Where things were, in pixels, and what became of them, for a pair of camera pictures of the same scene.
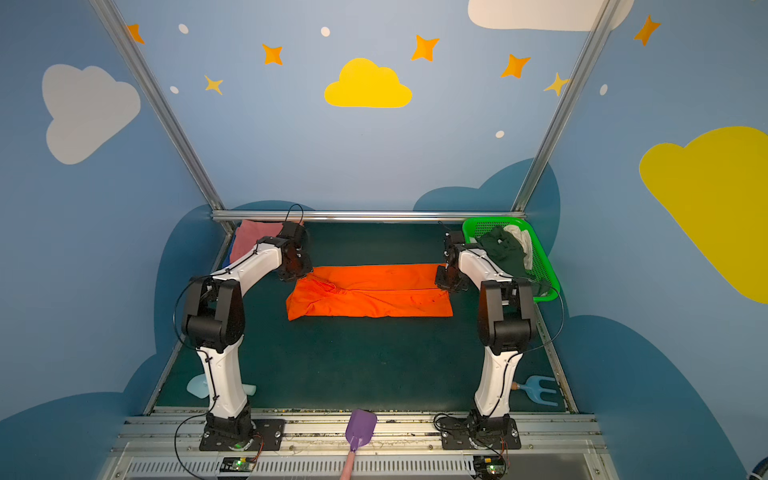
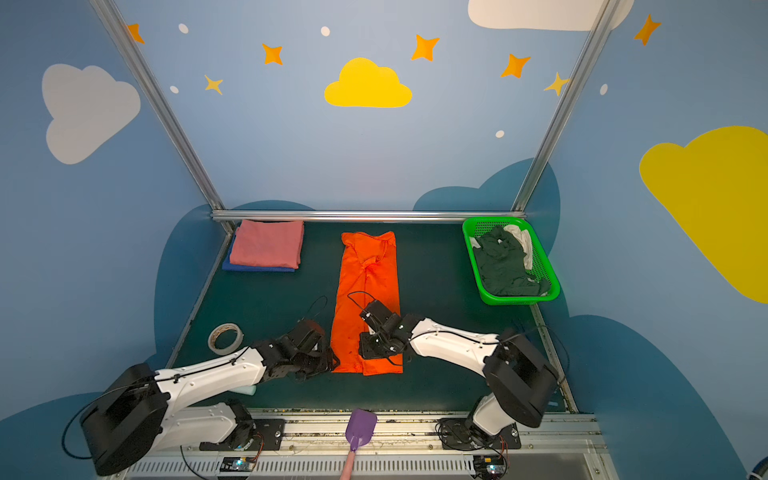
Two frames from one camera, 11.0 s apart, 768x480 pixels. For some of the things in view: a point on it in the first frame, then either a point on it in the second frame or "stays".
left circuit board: [238, 464] stays
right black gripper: [448, 280] -> [374, 330]
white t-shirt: [525, 242] stays
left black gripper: [294, 268] -> [315, 348]
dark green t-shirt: [506, 249] stays
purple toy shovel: [359, 433] stays
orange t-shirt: [370, 290] -> [369, 272]
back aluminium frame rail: [368, 215] stays
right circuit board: [489, 466] stays
